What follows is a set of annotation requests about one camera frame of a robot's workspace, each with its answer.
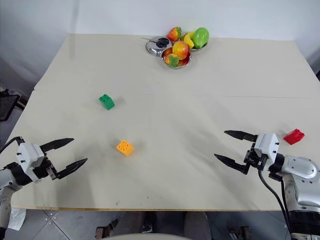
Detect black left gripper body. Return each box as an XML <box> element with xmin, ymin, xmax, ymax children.
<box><xmin>32</xmin><ymin>152</ymin><xmax>59</xmax><ymax>181</ymax></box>

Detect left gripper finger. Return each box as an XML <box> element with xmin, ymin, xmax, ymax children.
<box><xmin>39</xmin><ymin>137</ymin><xmax>75</xmax><ymax>154</ymax></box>
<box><xmin>50</xmin><ymin>157</ymin><xmax>89</xmax><ymax>181</ymax></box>

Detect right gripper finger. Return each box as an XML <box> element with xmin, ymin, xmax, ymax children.
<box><xmin>223</xmin><ymin>129</ymin><xmax>259</xmax><ymax>143</ymax></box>
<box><xmin>213</xmin><ymin>153</ymin><xmax>251</xmax><ymax>175</ymax></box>

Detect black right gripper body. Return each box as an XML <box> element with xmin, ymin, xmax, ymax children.
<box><xmin>244</xmin><ymin>147</ymin><xmax>270</xmax><ymax>173</ymax></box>

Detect red toy brick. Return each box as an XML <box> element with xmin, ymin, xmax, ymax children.
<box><xmin>283</xmin><ymin>128</ymin><xmax>305</xmax><ymax>145</ymax></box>

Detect yellow toy brick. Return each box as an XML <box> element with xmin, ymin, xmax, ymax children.
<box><xmin>116</xmin><ymin>139</ymin><xmax>135</xmax><ymax>158</ymax></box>

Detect white crumpled paper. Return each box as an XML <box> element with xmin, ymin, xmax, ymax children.
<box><xmin>7</xmin><ymin>208</ymin><xmax>27</xmax><ymax>232</ymax></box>

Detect green toy brick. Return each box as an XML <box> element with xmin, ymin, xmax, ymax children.
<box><xmin>98</xmin><ymin>93</ymin><xmax>116</xmax><ymax>111</ymax></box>

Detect dark grey rounded shape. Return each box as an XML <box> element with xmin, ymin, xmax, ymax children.
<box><xmin>184</xmin><ymin>211</ymin><xmax>213</xmax><ymax>240</ymax></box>

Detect steel bowl with persimmon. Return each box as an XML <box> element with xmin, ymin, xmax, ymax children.
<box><xmin>159</xmin><ymin>47</ymin><xmax>193</xmax><ymax>70</ymax></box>

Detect steel bowl with mango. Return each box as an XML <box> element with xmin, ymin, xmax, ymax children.
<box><xmin>179</xmin><ymin>32</ymin><xmax>210</xmax><ymax>52</ymax></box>

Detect orange toy persimmon green leaf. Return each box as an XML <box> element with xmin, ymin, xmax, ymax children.
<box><xmin>165</xmin><ymin>53</ymin><xmax>187</xmax><ymax>69</ymax></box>

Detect yellow red toy apple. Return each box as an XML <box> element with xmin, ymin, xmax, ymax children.
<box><xmin>172</xmin><ymin>40</ymin><xmax>190</xmax><ymax>60</ymax></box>

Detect green toy mango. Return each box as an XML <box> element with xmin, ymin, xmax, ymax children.
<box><xmin>192</xmin><ymin>27</ymin><xmax>210</xmax><ymax>50</ymax></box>

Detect yellow toy banana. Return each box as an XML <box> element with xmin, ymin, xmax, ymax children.
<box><xmin>180</xmin><ymin>31</ymin><xmax>196</xmax><ymax>49</ymax></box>

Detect steel bowl with scissors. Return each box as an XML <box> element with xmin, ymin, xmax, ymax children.
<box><xmin>145</xmin><ymin>36</ymin><xmax>174</xmax><ymax>57</ymax></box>

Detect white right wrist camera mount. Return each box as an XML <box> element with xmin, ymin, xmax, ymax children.
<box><xmin>253</xmin><ymin>132</ymin><xmax>280</xmax><ymax>161</ymax></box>

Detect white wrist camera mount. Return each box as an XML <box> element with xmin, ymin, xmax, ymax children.
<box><xmin>253</xmin><ymin>132</ymin><xmax>280</xmax><ymax>161</ymax></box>
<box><xmin>15</xmin><ymin>142</ymin><xmax>46</xmax><ymax>184</ymax></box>

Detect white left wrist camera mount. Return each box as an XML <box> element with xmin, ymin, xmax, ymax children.
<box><xmin>15</xmin><ymin>142</ymin><xmax>46</xmax><ymax>184</ymax></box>

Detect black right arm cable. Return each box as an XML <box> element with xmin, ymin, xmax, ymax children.
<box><xmin>257</xmin><ymin>167</ymin><xmax>294</xmax><ymax>236</ymax></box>

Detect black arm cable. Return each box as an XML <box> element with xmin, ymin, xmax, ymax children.
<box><xmin>257</xmin><ymin>167</ymin><xmax>294</xmax><ymax>236</ymax></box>
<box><xmin>0</xmin><ymin>135</ymin><xmax>25</xmax><ymax>154</ymax></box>

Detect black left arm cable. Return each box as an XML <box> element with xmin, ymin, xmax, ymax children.
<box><xmin>0</xmin><ymin>135</ymin><xmax>25</xmax><ymax>154</ymax></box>

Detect black handled scissors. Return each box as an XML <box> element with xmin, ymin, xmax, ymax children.
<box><xmin>140</xmin><ymin>36</ymin><xmax>169</xmax><ymax>49</ymax></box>

